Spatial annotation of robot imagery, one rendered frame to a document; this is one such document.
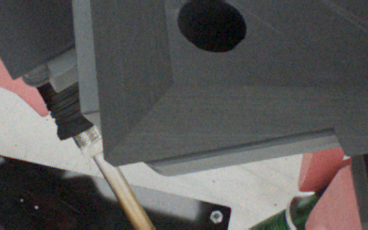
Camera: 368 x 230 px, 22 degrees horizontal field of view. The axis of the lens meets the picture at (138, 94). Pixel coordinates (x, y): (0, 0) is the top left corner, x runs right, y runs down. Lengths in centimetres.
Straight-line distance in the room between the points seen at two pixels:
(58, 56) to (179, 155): 11
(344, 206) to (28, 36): 10
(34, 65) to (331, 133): 12
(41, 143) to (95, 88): 36
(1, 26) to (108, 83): 11
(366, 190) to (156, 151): 8
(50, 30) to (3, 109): 27
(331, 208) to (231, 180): 27
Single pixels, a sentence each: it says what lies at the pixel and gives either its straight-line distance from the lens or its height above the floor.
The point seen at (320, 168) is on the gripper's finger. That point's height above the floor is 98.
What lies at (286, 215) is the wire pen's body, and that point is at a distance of 31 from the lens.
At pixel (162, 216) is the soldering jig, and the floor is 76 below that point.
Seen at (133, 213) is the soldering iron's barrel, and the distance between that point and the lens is 42.
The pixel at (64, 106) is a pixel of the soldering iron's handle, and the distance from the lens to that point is 41.
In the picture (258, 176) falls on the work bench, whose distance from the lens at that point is 51.
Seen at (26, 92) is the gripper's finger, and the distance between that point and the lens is 39.
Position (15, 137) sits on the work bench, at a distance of 52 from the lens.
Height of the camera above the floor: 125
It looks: 72 degrees down
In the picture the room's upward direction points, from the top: 5 degrees counter-clockwise
